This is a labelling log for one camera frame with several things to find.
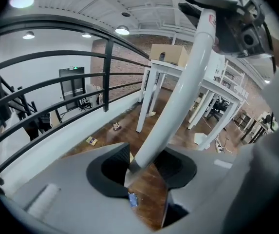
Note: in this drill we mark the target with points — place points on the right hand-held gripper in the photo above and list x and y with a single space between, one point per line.
229 30

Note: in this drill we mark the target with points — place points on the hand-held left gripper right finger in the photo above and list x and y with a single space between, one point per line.
207 186

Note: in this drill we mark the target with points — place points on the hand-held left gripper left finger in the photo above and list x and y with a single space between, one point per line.
76 199

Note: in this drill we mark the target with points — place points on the white power strip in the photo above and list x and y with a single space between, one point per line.
219 147

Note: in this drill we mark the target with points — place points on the open brown cardboard box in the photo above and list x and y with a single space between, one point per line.
168 53

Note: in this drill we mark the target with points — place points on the black office chair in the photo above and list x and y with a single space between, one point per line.
217 107

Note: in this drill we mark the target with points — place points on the person's grey shirt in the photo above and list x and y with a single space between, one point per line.
270 130

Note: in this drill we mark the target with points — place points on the large white table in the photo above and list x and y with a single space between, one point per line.
145 111

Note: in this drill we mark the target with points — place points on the black double door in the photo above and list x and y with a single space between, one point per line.
72 89

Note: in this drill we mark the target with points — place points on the black metal railing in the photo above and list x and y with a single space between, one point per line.
107 69

